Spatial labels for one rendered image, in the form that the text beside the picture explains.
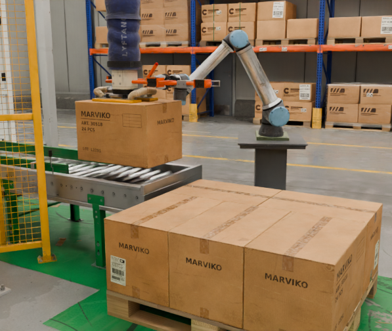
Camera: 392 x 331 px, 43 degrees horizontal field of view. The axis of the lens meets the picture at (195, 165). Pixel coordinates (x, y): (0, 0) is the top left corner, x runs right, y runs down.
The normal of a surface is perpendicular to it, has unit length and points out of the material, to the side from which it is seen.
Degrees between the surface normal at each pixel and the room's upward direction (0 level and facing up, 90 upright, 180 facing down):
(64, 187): 90
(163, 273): 90
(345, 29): 91
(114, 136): 90
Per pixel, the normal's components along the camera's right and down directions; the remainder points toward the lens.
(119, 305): -0.51, 0.18
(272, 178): -0.09, 0.21
